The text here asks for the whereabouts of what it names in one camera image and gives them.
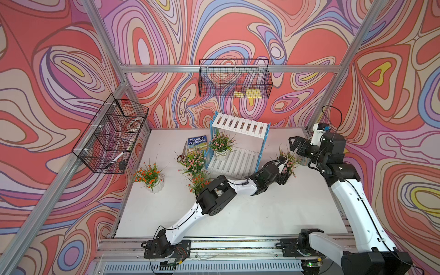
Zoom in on pink flower potted plant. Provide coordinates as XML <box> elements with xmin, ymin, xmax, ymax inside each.
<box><xmin>209</xmin><ymin>130</ymin><xmax>235</xmax><ymax>161</ymax></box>
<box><xmin>176</xmin><ymin>151</ymin><xmax>206</xmax><ymax>176</ymax></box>
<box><xmin>275</xmin><ymin>148</ymin><xmax>299</xmax><ymax>177</ymax></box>

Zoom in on blue white wooden rack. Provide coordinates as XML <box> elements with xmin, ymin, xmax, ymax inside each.
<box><xmin>205</xmin><ymin>112</ymin><xmax>270</xmax><ymax>179</ymax></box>

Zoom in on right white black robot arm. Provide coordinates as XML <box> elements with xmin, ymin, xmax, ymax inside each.
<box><xmin>289</xmin><ymin>123</ymin><xmax>413</xmax><ymax>275</ymax></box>

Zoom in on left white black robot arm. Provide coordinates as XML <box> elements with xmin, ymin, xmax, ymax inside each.
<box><xmin>143</xmin><ymin>157</ymin><xmax>294</xmax><ymax>259</ymax></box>

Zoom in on red flower potted plant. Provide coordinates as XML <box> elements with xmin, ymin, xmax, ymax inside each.
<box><xmin>188</xmin><ymin>171</ymin><xmax>212</xmax><ymax>197</ymax></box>

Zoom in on orange flower potted plant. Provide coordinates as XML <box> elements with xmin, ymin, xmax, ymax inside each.
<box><xmin>134</xmin><ymin>163</ymin><xmax>165</xmax><ymax>194</ymax></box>

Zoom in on pencil holder cup with pencils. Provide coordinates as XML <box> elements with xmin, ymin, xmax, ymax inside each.
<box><xmin>296</xmin><ymin>155</ymin><xmax>310</xmax><ymax>166</ymax></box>

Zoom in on yellow sponge in basket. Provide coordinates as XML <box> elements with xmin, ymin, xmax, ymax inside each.
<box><xmin>245</xmin><ymin>88</ymin><xmax>262</xmax><ymax>99</ymax></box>

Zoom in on small yellow block in basket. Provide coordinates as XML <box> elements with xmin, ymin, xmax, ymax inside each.
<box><xmin>233</xmin><ymin>91</ymin><xmax>244</xmax><ymax>98</ymax></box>

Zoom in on blue treehouse book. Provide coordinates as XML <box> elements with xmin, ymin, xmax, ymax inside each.
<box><xmin>186</xmin><ymin>135</ymin><xmax>208</xmax><ymax>157</ymax></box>

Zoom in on white marker in basket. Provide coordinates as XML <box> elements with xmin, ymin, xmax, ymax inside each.
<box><xmin>104</xmin><ymin>152</ymin><xmax>124</xmax><ymax>169</ymax></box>

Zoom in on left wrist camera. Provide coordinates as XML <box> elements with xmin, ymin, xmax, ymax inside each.
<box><xmin>276</xmin><ymin>157</ymin><xmax>288</xmax><ymax>174</ymax></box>

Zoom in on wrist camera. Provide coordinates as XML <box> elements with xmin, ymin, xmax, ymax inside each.
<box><xmin>311</xmin><ymin>123</ymin><xmax>331</xmax><ymax>146</ymax></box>
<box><xmin>276</xmin><ymin>157</ymin><xmax>288</xmax><ymax>174</ymax></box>

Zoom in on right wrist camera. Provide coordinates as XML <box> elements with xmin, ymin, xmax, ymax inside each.
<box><xmin>311</xmin><ymin>123</ymin><xmax>331</xmax><ymax>146</ymax></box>

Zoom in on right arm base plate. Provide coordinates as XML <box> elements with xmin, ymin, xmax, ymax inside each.
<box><xmin>275</xmin><ymin>238</ymin><xmax>326</xmax><ymax>259</ymax></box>

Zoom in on black wire basket back wall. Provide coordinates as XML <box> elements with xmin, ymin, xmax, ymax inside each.
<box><xmin>198</xmin><ymin>57</ymin><xmax>273</xmax><ymax>99</ymax></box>

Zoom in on black wire basket wall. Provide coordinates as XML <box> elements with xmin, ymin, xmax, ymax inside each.
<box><xmin>72</xmin><ymin>95</ymin><xmax>149</xmax><ymax>174</ymax></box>
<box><xmin>198</xmin><ymin>57</ymin><xmax>273</xmax><ymax>99</ymax></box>

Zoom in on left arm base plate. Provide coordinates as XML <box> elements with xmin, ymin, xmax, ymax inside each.
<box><xmin>141</xmin><ymin>239</ymin><xmax>191</xmax><ymax>260</ymax></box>

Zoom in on aluminium front rail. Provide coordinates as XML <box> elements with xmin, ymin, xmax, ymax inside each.
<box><xmin>85</xmin><ymin>234</ymin><xmax>386</xmax><ymax>275</ymax></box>

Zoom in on black wire basket left wall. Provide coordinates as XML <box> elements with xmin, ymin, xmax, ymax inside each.
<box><xmin>72</xmin><ymin>95</ymin><xmax>149</xmax><ymax>174</ymax></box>

